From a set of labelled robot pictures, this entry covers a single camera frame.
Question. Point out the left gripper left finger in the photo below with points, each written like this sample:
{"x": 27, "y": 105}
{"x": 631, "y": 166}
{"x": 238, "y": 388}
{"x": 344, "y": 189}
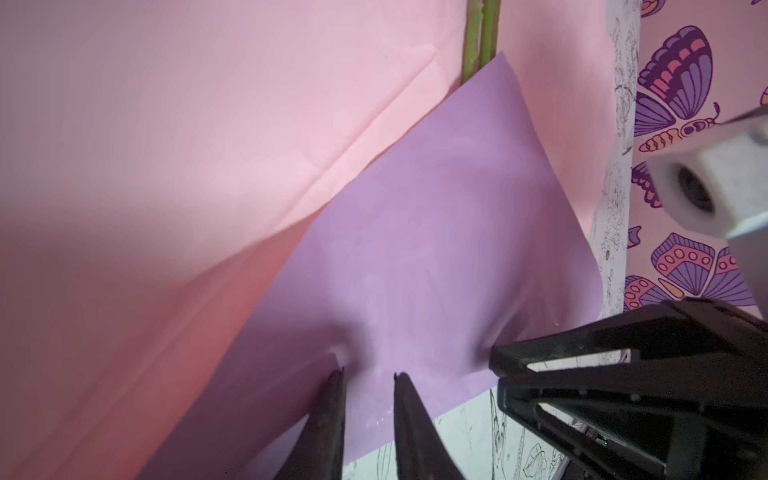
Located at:
{"x": 319, "y": 450}

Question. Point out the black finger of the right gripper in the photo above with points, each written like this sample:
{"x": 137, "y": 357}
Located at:
{"x": 614, "y": 435}
{"x": 678, "y": 342}

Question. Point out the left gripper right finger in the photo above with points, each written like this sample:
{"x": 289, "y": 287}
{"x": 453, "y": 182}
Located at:
{"x": 420, "y": 453}

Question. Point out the pink purple wrapping paper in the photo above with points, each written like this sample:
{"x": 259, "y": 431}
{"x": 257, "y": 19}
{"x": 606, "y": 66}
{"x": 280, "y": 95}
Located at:
{"x": 208, "y": 206}

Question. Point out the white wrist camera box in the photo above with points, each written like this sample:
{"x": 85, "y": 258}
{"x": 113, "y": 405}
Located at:
{"x": 716, "y": 185}

